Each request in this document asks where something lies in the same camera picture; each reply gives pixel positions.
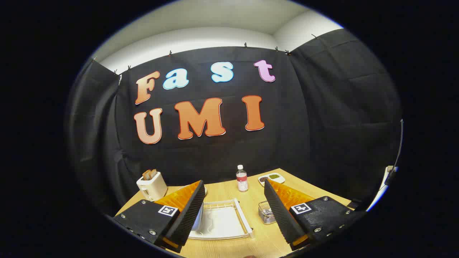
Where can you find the white divided snack dish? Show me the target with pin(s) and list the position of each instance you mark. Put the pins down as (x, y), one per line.
(274, 177)

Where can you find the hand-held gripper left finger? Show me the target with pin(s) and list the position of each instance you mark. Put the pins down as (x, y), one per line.
(188, 215)

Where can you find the white toaster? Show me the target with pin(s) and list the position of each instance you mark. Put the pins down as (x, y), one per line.
(152, 188)

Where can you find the black stand pole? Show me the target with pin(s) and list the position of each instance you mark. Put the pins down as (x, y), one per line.
(391, 177)

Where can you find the black backdrop cloth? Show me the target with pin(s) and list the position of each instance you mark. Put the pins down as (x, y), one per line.
(322, 125)

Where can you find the toast slices in toaster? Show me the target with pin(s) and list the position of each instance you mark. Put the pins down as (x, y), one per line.
(149, 174)

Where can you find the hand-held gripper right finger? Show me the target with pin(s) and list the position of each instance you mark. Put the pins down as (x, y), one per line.
(279, 215)

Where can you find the clear bottle with red label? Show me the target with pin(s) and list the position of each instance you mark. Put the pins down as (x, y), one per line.
(242, 181)

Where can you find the blue plate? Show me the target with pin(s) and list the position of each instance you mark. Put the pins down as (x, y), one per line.
(199, 218)

